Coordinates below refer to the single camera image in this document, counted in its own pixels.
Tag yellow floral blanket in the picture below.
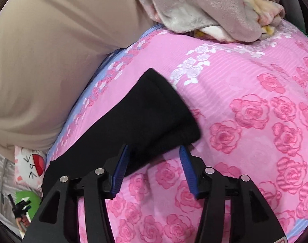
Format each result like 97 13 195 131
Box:
195 0 286 42

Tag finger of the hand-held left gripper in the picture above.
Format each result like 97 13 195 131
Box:
7 194 31 209

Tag grey plush blanket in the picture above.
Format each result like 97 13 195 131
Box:
126 0 264 43

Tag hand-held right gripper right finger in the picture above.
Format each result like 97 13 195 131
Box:
179 145 289 243

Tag green object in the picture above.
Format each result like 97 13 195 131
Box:
15 191 42 211

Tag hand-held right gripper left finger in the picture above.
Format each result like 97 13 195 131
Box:
21 144 130 243

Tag person's left hand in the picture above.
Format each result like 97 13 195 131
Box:
17 216 31 234

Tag grey striped cloth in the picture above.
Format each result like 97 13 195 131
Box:
0 149 18 221

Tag pink floral bed sheet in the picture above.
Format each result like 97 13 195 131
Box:
46 20 308 243

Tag beige pillow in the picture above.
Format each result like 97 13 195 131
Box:
0 0 154 159

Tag dark grey cloth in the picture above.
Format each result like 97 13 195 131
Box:
281 0 308 38

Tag red object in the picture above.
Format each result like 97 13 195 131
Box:
14 145 47 190

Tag black pants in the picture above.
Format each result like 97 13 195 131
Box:
41 68 201 198

